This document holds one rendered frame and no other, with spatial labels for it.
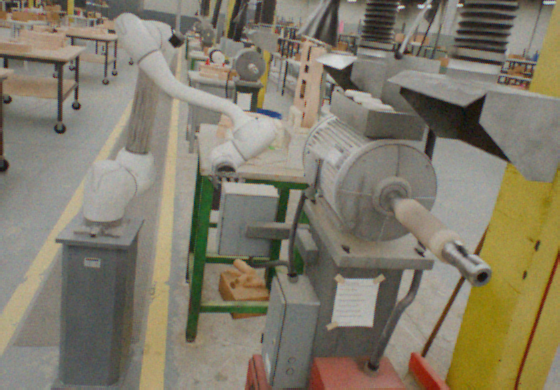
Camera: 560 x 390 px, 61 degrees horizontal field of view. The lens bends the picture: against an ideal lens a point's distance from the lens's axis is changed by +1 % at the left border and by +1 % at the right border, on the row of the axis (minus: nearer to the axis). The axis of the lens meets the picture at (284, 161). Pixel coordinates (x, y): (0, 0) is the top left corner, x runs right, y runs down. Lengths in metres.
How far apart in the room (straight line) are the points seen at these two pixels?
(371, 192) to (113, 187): 1.14
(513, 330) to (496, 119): 1.49
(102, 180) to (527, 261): 1.68
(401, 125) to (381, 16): 0.45
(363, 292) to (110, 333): 1.23
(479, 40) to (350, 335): 0.78
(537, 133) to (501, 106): 0.09
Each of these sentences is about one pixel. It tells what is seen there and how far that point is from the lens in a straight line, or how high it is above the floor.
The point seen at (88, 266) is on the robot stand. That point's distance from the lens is 2.03.
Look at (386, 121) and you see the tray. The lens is 1.12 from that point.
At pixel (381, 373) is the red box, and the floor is 0.79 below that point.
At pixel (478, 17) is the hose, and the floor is 1.66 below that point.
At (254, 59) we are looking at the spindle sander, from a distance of 3.94.
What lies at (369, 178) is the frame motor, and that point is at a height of 1.29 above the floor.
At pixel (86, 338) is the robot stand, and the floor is 0.26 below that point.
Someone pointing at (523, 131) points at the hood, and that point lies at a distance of 0.87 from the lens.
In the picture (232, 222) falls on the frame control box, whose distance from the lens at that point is 1.37.
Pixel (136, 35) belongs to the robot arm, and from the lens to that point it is 1.83.
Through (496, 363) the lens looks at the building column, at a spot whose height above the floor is 0.39.
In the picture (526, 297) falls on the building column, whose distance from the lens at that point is 2.17.
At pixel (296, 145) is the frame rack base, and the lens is 2.29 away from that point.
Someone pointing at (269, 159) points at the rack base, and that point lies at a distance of 2.28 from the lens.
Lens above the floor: 1.59
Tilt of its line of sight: 16 degrees down
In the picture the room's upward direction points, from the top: 9 degrees clockwise
